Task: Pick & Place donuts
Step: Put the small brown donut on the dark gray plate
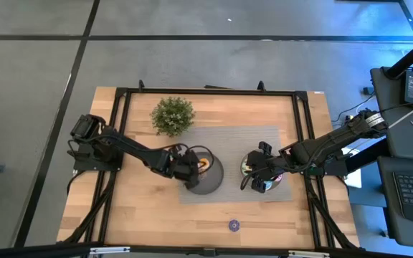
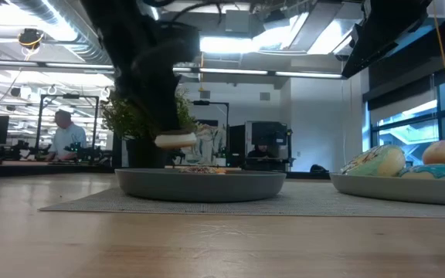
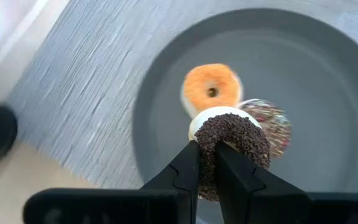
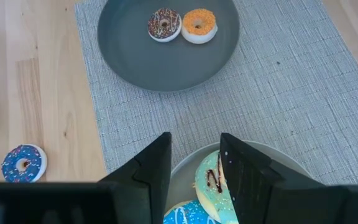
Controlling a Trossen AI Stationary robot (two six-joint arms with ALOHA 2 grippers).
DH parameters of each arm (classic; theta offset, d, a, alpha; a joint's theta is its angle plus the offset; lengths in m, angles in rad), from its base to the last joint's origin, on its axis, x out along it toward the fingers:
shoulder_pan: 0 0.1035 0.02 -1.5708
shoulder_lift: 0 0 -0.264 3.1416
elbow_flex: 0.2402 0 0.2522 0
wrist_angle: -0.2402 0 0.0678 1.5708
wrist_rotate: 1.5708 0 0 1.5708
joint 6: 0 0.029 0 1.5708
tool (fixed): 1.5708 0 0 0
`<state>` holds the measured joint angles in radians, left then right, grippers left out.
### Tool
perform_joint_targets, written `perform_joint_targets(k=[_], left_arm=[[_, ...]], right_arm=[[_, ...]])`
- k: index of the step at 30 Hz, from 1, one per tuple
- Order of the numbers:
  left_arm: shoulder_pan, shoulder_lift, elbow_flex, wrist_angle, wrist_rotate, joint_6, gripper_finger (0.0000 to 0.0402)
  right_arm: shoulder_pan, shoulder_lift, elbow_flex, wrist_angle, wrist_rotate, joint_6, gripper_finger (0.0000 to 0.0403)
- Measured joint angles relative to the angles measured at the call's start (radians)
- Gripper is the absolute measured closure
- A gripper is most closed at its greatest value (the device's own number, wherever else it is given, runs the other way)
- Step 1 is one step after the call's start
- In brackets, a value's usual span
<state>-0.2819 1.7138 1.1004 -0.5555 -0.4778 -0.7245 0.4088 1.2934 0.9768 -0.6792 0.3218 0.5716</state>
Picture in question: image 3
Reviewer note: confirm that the small brown multicolour sprinkle donut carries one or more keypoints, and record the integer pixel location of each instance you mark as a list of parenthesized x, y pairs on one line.
[(275, 130)]

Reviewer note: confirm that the small orange donut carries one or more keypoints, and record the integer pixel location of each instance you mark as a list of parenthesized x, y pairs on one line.
[(197, 90)]

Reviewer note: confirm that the dark grey round plate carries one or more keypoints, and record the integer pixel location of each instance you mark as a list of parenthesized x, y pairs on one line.
[(322, 109)]

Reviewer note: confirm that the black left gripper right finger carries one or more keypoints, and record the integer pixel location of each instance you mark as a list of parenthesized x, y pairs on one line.
[(238, 180)]

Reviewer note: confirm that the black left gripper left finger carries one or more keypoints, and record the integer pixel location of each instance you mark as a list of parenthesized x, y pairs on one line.
[(186, 174)]

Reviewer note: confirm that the grey woven placemat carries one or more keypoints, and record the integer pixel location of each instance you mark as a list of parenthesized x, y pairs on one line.
[(89, 93)]

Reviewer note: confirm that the small chocolate sprinkle donut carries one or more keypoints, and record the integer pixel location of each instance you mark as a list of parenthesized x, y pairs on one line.
[(235, 130)]

